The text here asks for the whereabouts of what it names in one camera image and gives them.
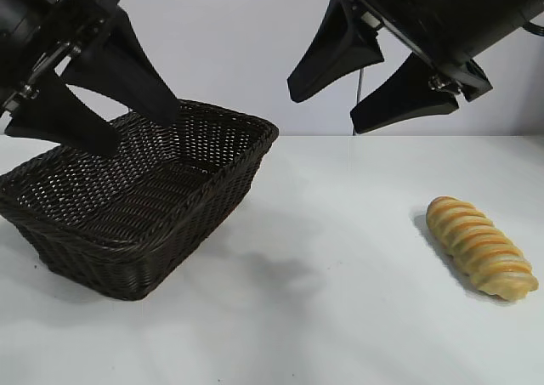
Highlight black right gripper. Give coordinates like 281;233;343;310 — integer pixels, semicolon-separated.
286;0;544;136

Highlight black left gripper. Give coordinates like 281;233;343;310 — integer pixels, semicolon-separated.
0;0;178;156

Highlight dark brown wicker basket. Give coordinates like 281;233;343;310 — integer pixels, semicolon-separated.
0;98;281;302

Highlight long twisted golden bread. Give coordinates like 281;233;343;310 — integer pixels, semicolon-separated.
426;195;540;303

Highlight thin grey hanging cable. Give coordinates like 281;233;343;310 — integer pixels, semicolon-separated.
350;65;365;136

